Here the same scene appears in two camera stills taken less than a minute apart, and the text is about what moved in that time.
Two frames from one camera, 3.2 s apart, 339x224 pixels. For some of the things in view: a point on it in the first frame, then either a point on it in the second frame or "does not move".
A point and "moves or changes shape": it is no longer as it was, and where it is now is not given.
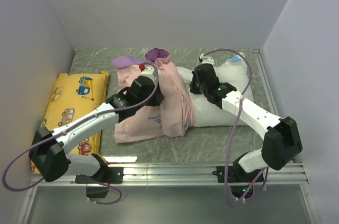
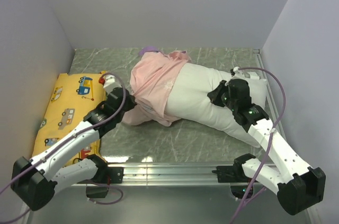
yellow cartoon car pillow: x=74 y=95 does not move
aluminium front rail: x=201 y=174 does not move
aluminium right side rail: x=269 y=93 does not move
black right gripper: x=193 y=88 → x=215 y=95
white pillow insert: x=205 y=113 moves or changes shape
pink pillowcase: x=176 y=114 moves or changes shape
